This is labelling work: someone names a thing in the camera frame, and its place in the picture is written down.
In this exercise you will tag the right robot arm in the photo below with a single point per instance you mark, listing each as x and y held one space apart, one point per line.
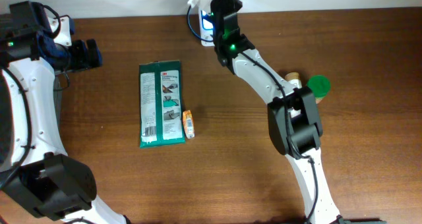
294 123

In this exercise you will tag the green lid plastic jar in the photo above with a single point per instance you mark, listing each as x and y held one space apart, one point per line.
320 86

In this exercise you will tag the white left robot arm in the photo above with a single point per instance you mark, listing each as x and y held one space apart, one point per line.
37 173

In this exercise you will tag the dark mesh basket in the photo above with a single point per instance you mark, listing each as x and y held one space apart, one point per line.
58 95

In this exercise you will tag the white tube gold cap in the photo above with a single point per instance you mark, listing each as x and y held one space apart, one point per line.
294 78

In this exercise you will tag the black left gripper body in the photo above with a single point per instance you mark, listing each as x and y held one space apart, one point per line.
76 57

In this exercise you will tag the small orange box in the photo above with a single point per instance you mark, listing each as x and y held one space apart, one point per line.
188 124

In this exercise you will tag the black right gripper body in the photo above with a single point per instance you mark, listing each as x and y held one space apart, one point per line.
231 0

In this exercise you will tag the green 3M gloves package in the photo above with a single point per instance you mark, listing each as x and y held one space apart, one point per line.
160 104

